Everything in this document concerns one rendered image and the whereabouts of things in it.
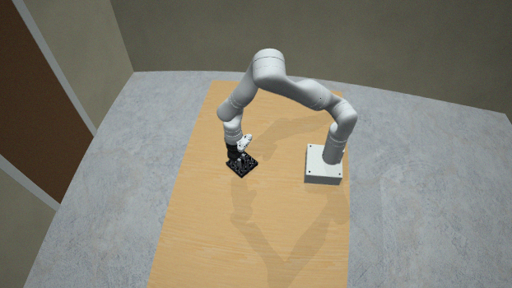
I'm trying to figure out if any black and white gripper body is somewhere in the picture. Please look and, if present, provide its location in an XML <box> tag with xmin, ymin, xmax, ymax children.
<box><xmin>224</xmin><ymin>129</ymin><xmax>252</xmax><ymax>161</ymax></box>

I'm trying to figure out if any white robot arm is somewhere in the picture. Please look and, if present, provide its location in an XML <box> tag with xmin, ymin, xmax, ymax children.
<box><xmin>216</xmin><ymin>49</ymin><xmax>358</xmax><ymax>165</ymax></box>

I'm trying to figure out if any black knob box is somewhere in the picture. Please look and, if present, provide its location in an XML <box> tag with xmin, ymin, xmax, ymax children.
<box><xmin>226</xmin><ymin>152</ymin><xmax>258</xmax><ymax>178</ymax></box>

